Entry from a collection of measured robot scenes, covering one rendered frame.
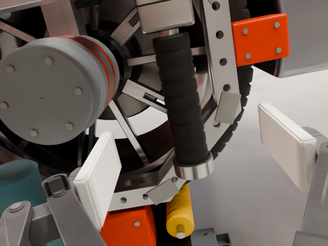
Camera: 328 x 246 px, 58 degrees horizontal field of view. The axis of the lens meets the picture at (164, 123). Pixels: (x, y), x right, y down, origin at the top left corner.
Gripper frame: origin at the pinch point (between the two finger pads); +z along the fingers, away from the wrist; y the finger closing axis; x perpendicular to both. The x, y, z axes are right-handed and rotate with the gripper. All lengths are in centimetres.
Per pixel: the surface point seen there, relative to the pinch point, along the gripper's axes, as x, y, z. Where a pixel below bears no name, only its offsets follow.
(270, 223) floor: -83, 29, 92
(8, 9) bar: 12.1, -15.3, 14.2
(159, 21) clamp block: 8.0, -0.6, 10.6
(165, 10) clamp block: 8.8, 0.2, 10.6
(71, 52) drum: 6.6, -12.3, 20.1
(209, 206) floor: -83, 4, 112
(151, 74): -4, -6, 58
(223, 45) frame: 2.5, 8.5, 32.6
